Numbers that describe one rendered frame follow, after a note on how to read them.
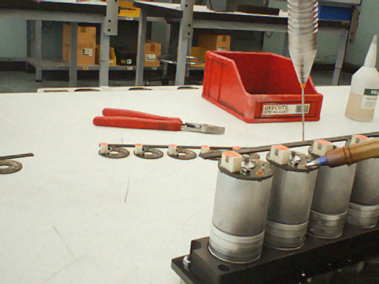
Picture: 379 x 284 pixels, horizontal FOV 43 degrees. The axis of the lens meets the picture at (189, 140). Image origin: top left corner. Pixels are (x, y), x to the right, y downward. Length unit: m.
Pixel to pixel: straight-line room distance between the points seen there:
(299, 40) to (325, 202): 0.09
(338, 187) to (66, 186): 0.18
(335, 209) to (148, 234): 0.10
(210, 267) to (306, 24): 0.11
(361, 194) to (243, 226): 0.08
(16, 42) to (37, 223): 4.34
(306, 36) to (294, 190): 0.07
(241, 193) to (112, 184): 0.15
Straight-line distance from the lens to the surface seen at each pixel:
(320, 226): 0.25
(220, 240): 0.22
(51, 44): 4.66
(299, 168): 0.22
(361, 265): 0.26
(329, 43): 6.40
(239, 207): 0.21
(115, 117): 0.46
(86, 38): 4.29
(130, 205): 0.31
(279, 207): 0.23
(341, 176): 0.24
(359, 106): 0.60
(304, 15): 0.18
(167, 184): 0.34
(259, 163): 0.22
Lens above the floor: 0.89
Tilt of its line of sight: 18 degrees down
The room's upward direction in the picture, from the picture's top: 6 degrees clockwise
